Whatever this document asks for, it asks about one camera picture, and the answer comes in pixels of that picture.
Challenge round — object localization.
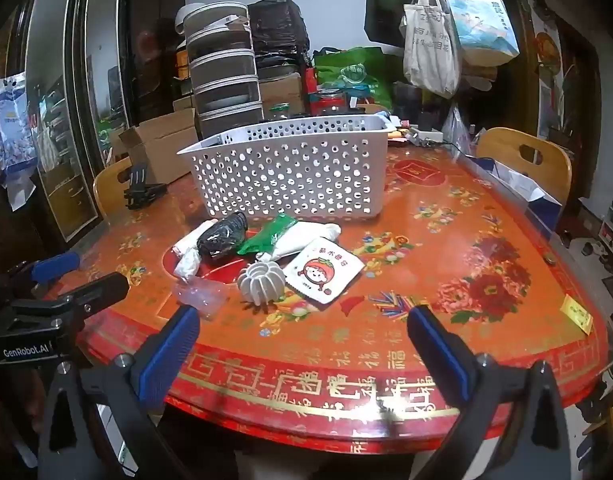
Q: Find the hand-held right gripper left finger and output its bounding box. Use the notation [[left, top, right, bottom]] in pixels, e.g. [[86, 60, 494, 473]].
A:
[[36, 304, 202, 480]]

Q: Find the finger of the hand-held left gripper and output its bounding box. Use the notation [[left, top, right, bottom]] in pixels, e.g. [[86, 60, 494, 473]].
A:
[[16, 272, 131, 322], [6, 251, 82, 292]]

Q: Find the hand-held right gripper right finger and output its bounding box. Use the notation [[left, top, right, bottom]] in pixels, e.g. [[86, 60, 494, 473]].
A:
[[407, 304, 573, 480]]

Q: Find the black sock pack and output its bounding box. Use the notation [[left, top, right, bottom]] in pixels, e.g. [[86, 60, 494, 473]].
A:
[[196, 211, 250, 267]]

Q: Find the green foil packet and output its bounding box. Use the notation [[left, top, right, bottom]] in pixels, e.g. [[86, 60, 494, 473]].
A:
[[236, 213, 300, 257]]

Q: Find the white perforated plastic basket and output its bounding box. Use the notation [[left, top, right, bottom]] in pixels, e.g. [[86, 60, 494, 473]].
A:
[[176, 114, 398, 221]]

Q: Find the crumpled white wrapper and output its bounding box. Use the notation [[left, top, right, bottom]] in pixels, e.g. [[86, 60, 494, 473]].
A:
[[175, 249, 206, 281]]

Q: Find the wooden chair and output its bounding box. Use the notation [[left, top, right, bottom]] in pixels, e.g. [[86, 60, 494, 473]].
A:
[[476, 127, 573, 206], [93, 156, 133, 218]]

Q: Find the white wrapped roll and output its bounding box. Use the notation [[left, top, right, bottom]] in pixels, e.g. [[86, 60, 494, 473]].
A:
[[170, 219, 220, 261]]

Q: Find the black folding stand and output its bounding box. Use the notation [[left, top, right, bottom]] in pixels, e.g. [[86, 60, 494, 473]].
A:
[[123, 162, 168, 210]]

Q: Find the white ribbed round mould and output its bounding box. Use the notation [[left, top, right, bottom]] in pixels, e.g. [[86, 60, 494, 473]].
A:
[[236, 255, 287, 307]]

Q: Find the white cartoon print packet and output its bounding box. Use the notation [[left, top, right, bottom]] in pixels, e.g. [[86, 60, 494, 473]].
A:
[[283, 244, 365, 306]]

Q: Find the yellow sticker note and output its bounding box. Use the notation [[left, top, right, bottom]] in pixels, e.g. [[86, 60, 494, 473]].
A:
[[560, 294, 593, 335]]

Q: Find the blue and white snack bag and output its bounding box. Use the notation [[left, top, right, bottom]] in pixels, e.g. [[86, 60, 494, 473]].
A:
[[0, 72, 40, 211]]

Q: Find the open cardboard box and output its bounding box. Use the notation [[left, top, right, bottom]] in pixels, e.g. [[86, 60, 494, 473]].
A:
[[119, 108, 202, 185]]

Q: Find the dark mirrored wardrobe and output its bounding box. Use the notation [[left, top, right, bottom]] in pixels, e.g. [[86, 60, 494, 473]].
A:
[[6, 0, 187, 241]]

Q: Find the green and white packet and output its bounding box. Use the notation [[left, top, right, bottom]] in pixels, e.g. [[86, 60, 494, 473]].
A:
[[271, 221, 342, 262]]

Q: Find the white and blue paper bag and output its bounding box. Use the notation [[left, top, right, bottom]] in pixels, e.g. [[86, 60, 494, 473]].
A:
[[461, 154, 563, 233]]

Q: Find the clear hanging plastic bag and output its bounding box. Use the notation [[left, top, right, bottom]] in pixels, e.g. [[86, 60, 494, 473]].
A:
[[443, 102, 474, 158]]

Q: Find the stacked clear drawer unit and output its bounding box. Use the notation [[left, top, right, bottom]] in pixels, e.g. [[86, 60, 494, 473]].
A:
[[182, 2, 264, 138]]

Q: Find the closed brown cardboard box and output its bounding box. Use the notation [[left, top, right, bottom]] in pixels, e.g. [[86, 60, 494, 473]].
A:
[[259, 72, 304, 116]]

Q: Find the red lidded jar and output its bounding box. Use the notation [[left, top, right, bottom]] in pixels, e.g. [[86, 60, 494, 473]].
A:
[[311, 89, 346, 117]]

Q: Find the green shopping bag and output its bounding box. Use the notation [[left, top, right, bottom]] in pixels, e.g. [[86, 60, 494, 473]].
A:
[[313, 46, 394, 106]]

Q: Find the beige canvas tote bag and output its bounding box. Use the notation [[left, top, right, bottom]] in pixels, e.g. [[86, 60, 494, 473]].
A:
[[403, 0, 461, 98]]

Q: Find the black plastic bag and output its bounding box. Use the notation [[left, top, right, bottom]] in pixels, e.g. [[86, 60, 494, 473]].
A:
[[248, 0, 311, 68]]

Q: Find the blue printed paper bag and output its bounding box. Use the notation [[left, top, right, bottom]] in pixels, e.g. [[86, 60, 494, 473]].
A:
[[443, 0, 521, 67]]

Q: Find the dark green hanging bag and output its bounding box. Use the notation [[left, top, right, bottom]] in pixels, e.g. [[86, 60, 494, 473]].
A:
[[365, 0, 422, 46]]

